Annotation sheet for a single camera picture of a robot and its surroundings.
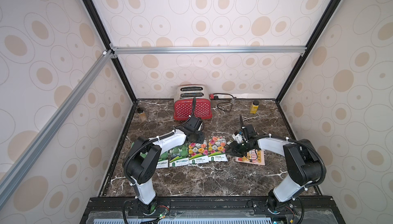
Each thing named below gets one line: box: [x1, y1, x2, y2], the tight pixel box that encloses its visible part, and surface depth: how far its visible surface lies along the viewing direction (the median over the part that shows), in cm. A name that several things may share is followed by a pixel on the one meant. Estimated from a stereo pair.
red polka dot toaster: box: [173, 84, 213, 121], surface depth 102 cm
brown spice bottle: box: [136, 106, 148, 123], surface depth 108 cm
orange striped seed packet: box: [234, 148, 266, 166], surface depth 91 cm
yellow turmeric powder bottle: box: [250, 100, 260, 115], surface depth 108 cm
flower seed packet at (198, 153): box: [188, 142, 209, 165], surface depth 94 cm
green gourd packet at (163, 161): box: [156, 150, 169, 169], surface depth 89 cm
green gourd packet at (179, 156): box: [169, 142, 190, 168], surface depth 92 cm
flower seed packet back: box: [207, 136, 229, 163], surface depth 95 cm
